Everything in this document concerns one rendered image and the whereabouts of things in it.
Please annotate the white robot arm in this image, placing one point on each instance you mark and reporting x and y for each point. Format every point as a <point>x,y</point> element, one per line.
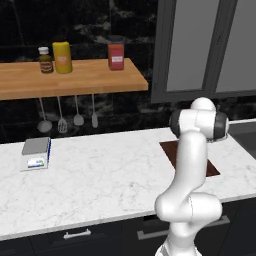
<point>191,173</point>

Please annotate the dark drawer front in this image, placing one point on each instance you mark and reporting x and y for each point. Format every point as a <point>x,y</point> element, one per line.
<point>76,238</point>

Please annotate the red sauce jar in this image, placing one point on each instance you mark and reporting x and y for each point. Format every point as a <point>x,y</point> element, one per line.
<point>116,55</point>

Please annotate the white kitchen scale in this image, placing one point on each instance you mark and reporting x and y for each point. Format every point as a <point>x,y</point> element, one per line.
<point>36,154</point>

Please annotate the yellow mustard bottle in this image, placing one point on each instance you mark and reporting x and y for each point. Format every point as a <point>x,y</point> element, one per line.
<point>62,58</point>

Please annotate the small brown sauce bottle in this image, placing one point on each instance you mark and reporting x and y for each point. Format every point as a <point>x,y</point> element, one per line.
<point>45,61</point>

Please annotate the stainless steel sink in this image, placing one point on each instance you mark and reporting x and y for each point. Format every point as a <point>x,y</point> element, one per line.
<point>245,135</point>

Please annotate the grey hanging ladle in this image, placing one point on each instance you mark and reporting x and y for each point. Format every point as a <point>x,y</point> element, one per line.
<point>44,124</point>

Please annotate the grey hanging narrow spatula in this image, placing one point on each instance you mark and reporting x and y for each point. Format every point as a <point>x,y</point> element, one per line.
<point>94,118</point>

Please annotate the wooden wall shelf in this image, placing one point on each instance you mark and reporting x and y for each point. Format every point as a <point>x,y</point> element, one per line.
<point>66,80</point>

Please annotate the dark brown cutting board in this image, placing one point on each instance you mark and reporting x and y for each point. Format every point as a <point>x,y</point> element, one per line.
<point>169,151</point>

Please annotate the grey hanging slotted spatula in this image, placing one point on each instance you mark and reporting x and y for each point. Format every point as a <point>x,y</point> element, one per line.
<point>62,124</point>

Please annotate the grey framed window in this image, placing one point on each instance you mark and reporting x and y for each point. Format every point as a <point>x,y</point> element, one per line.
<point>200,50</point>

